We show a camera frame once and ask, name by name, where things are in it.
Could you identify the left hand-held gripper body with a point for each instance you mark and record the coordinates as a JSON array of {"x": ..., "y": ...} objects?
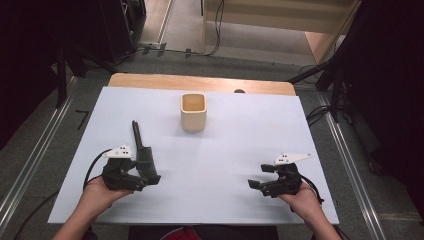
[{"x": 116, "y": 175}]

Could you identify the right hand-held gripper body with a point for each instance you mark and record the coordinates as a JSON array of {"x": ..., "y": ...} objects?
[{"x": 283, "y": 181}]

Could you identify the person's left hand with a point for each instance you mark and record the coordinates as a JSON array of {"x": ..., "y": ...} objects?
[{"x": 96, "y": 196}]

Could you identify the person's right hand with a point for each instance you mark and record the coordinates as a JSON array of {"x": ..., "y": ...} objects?
[{"x": 303, "y": 203}]

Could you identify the white table mat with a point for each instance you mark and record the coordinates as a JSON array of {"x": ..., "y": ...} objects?
[{"x": 216, "y": 156}]

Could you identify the person's red and dark clothing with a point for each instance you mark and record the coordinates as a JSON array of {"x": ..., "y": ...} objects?
[{"x": 203, "y": 233}]

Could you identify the beige square cup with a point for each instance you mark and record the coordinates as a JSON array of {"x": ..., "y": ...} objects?
[{"x": 193, "y": 115}]

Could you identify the small dark knob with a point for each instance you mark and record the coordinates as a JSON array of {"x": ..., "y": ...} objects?
[{"x": 239, "y": 91}]

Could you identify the wooden table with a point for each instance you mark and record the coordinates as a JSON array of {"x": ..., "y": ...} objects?
[{"x": 200, "y": 82}]

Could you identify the black metal stand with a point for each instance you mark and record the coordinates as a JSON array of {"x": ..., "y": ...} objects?
[
  {"x": 61, "y": 73},
  {"x": 335, "y": 83}
]

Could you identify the light wooden furniture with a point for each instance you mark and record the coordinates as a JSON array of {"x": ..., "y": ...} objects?
[{"x": 283, "y": 13}]

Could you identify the metal floor rail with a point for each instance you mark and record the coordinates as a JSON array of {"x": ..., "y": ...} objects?
[
  {"x": 33, "y": 160},
  {"x": 350, "y": 166}
]

